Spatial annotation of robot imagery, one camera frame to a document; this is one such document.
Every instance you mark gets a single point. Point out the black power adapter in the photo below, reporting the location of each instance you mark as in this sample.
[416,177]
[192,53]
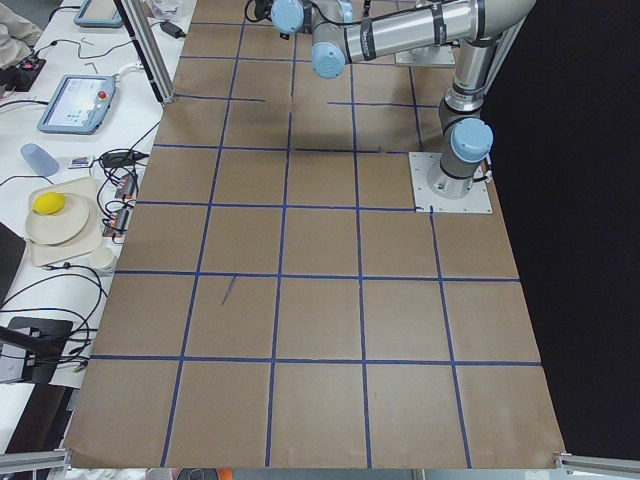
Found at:
[172,29]

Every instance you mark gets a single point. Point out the teach pendant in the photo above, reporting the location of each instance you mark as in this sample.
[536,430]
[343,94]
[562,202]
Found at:
[79,105]
[98,14]

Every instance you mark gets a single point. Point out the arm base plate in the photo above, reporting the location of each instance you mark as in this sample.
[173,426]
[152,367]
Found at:
[436,192]
[425,57]

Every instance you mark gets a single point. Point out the aluminium frame post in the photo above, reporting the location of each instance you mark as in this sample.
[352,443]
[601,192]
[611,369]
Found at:
[140,33]

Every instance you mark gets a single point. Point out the white paper cup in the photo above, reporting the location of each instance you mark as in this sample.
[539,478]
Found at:
[103,260]

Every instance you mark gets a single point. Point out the black stand base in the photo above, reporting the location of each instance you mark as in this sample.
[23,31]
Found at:
[31,349]

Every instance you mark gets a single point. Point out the yellow lemon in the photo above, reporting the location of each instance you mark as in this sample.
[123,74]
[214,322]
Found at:
[49,203]

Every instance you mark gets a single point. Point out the blue plastic cup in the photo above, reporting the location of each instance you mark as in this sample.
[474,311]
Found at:
[39,160]

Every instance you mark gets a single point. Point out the beige round plate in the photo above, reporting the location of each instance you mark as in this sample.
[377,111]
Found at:
[60,227]

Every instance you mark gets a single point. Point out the beige tray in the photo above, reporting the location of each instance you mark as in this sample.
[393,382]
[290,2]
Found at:
[86,241]

